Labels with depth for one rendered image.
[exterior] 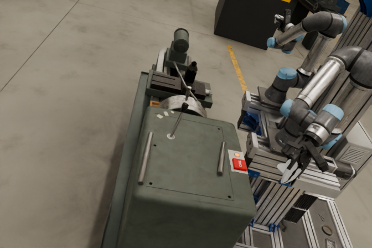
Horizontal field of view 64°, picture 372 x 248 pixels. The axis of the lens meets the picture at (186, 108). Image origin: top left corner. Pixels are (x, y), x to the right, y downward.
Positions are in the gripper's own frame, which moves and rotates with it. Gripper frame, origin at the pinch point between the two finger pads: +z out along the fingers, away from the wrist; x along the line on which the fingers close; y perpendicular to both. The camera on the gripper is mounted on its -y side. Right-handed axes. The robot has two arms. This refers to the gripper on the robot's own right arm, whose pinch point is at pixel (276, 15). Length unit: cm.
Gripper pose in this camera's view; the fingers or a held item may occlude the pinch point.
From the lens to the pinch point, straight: 258.0
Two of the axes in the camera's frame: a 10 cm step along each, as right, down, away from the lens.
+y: -1.4, 7.9, 6.0
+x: 9.6, -0.5, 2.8
